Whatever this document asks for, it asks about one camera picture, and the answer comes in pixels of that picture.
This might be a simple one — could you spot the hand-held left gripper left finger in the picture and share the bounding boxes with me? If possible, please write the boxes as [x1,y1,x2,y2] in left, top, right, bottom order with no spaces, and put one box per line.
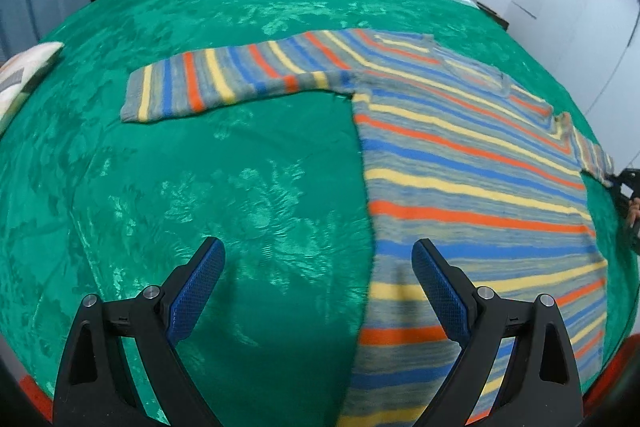
[52,251,227,427]

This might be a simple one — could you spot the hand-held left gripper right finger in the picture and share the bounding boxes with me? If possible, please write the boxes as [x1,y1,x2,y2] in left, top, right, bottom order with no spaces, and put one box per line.
[411,252,585,427]

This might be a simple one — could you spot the striped knit sweater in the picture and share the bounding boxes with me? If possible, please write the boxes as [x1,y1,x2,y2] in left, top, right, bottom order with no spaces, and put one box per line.
[120,28,616,427]

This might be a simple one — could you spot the green floral blanket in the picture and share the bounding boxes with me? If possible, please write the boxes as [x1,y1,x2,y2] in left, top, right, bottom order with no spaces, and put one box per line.
[0,0,640,427]

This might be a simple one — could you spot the white wardrobe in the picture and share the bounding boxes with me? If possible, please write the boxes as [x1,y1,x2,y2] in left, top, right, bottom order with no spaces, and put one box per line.
[505,0,640,168]

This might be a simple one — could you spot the dark nightstand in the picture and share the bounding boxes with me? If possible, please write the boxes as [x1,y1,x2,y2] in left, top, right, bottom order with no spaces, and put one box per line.
[472,0,510,30]

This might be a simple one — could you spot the cream brown patterned pillow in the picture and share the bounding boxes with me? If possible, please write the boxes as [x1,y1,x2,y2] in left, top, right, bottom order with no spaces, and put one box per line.
[0,42,65,132]

